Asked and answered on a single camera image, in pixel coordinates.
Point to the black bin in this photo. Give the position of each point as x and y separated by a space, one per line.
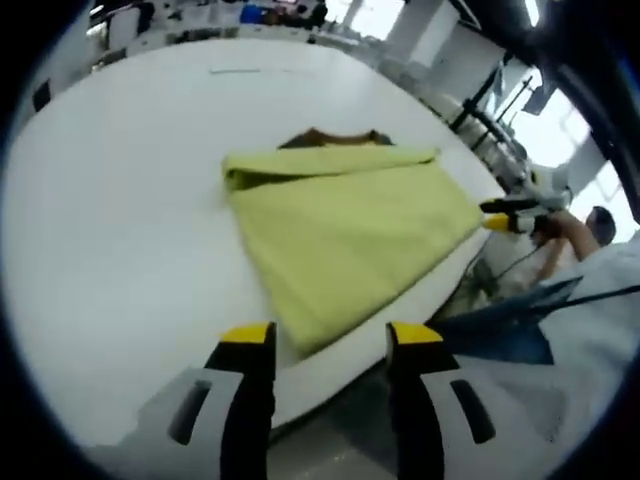
41 96

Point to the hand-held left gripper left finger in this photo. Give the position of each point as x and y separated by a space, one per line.
200 425

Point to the yellow blue grey garment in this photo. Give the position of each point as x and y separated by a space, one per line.
350 225

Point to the person's blue jeans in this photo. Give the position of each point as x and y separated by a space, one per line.
500 330

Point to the black equipment stand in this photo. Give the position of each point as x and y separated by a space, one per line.
485 110

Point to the person's head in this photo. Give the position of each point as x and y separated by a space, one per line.
602 225

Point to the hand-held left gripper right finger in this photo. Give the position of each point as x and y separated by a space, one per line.
440 415

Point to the blue container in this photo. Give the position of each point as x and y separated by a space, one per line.
252 13

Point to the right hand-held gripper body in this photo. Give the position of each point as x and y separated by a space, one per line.
552 195

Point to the person's right hand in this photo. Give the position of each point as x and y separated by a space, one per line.
557 230

